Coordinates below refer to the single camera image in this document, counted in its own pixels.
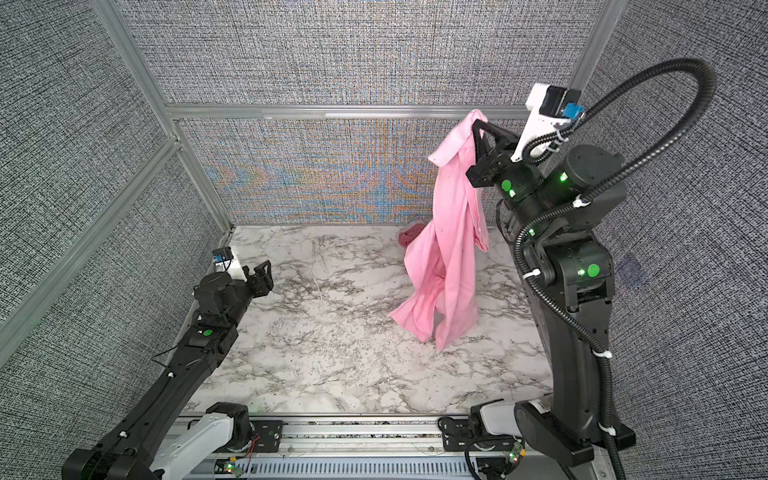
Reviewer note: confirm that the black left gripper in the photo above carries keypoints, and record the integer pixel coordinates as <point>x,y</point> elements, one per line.
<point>261,282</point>

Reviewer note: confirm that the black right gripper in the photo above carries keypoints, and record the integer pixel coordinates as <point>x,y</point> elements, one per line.
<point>497,162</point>

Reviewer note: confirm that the bright pink cloth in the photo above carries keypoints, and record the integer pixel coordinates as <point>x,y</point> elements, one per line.
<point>440,261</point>

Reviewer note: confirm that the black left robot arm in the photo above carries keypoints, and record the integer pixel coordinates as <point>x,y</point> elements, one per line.
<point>134,448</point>

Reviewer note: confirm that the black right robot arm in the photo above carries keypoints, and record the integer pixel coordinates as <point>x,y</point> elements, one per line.
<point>569,281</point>

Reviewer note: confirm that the dark rose cloth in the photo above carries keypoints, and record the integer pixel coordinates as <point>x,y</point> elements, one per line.
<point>408,233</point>

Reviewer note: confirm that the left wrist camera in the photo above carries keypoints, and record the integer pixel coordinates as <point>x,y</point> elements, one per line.
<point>225,260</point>

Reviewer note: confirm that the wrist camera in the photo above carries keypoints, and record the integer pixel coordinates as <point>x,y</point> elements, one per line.
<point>225,260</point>
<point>551,108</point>

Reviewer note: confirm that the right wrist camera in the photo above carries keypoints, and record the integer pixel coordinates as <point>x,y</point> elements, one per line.
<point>551,108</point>

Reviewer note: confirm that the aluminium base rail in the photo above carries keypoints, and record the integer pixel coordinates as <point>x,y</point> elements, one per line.
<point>377,436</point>

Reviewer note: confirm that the aluminium frame horizontal bar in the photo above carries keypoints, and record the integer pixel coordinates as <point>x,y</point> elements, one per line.
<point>317,112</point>

